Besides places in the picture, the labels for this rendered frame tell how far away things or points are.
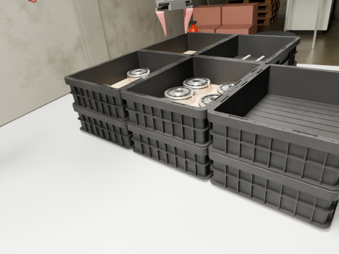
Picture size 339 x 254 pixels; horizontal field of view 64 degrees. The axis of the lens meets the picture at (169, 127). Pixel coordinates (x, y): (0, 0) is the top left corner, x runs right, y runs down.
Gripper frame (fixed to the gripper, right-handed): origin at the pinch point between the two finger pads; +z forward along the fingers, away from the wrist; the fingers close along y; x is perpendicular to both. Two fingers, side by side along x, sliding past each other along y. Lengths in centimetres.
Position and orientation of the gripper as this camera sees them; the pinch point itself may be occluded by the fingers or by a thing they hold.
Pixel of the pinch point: (175, 32)
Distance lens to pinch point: 88.2
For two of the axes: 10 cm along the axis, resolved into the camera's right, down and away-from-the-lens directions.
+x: 1.0, 4.7, -8.7
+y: -9.9, 1.3, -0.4
